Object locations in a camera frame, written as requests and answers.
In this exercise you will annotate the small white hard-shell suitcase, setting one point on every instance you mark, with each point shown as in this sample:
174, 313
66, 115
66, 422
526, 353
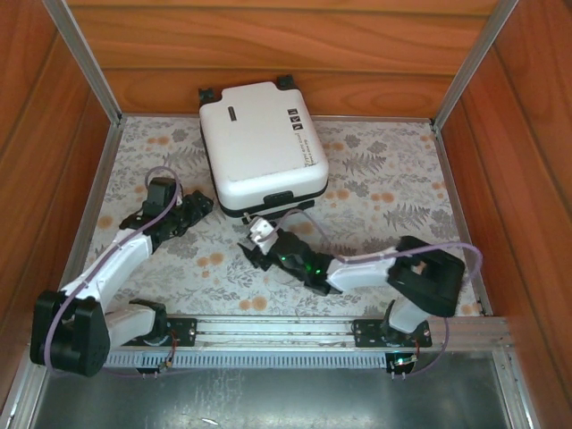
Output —
259, 143

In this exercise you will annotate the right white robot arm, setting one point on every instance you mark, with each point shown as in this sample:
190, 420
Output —
366, 272

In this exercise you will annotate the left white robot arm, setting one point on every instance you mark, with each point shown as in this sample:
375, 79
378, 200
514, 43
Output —
120, 259

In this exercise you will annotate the aluminium edge strip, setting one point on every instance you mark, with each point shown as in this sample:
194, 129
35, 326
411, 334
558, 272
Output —
89, 210
456, 187

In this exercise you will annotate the floral print table mat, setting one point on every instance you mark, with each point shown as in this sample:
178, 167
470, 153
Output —
380, 170

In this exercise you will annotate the metal sheet panel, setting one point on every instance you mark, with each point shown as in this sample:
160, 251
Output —
268, 402

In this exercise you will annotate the aluminium mounting rail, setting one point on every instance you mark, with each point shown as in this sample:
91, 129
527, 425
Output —
268, 328

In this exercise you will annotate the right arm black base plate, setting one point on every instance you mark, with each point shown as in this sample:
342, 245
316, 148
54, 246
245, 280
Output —
364, 330

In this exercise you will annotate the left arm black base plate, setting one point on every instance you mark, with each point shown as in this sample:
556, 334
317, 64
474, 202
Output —
185, 324

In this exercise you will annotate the aluminium frame post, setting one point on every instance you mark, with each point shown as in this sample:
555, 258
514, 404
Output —
85, 62
473, 62

